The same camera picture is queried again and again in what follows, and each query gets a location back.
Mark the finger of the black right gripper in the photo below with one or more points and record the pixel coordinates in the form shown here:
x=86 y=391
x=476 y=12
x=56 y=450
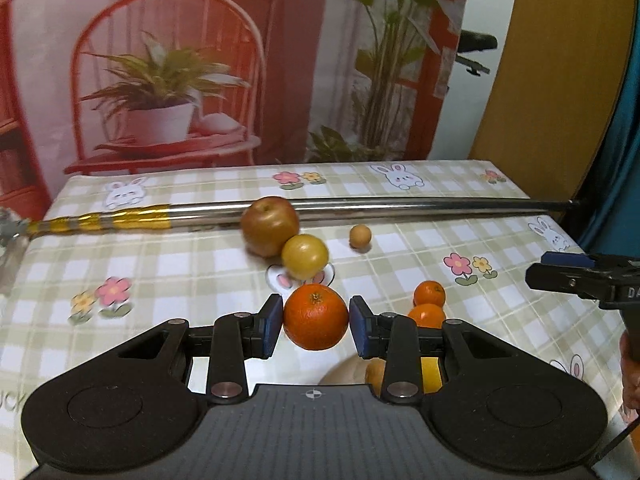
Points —
x=567 y=259
x=581 y=282

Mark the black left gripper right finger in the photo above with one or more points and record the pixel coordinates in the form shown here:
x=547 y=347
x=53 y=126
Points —
x=461 y=349

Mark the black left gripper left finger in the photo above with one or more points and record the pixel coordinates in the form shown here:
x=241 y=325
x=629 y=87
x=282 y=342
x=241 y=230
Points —
x=170 y=348

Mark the orange tangerine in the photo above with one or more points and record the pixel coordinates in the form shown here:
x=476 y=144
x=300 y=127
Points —
x=315 y=317
x=429 y=292
x=428 y=315

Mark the yellow-green round fruit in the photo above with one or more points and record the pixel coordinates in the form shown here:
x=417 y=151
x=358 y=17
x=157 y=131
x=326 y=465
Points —
x=304 y=256

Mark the small tan longan fruit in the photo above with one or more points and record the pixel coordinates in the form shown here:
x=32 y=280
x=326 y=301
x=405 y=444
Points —
x=360 y=236

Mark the right hand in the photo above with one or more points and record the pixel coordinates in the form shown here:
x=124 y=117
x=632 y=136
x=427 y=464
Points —
x=630 y=374

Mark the yellow lemon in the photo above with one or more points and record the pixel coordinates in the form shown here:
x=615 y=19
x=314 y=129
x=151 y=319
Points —
x=432 y=381

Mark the small tan fruit near plate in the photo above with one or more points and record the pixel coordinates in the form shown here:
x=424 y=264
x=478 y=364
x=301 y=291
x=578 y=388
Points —
x=374 y=374

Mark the teal curtain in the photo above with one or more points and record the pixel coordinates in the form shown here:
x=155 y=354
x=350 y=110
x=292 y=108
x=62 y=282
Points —
x=613 y=182

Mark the orange tangerine on table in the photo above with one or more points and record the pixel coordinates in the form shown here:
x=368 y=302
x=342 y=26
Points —
x=429 y=292

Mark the red-brown apple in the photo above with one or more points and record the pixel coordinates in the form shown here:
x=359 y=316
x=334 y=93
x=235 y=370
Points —
x=267 y=224

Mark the long metal pole gold band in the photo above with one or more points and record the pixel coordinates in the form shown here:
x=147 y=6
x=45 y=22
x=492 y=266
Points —
x=15 y=233

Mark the brown wooden board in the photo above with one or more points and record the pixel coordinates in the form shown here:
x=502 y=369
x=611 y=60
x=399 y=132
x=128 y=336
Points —
x=560 y=74

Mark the checkered bunny tablecloth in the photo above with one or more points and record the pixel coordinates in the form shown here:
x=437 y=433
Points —
x=77 y=296

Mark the black clamp on backdrop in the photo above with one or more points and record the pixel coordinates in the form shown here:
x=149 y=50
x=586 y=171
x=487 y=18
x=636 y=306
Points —
x=470 y=42

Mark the printed chair plant backdrop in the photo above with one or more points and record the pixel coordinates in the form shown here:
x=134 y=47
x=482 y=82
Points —
x=127 y=86

